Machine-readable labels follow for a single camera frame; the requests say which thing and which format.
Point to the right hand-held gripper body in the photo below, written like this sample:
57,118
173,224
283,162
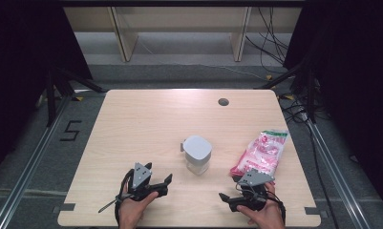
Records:
254,178

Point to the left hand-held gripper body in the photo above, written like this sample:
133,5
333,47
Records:
140,175

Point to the pink and white plastic bag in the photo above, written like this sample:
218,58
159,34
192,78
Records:
262,152

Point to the clear jar with grey lid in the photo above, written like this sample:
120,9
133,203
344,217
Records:
197,149

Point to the person's left hand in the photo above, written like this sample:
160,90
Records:
131,213

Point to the person's right hand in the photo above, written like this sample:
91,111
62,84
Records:
267,216

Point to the yellow floor tape piece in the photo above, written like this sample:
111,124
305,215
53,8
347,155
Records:
269,77
288,97
79,98

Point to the black metal stand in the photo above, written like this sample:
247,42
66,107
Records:
52,95
310,95

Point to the black curtain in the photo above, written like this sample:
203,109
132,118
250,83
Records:
354,79
20,63

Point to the beige wooden desk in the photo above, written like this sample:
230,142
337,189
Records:
179,19

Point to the aluminium floor rail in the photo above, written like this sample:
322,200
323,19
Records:
332,165
30,165

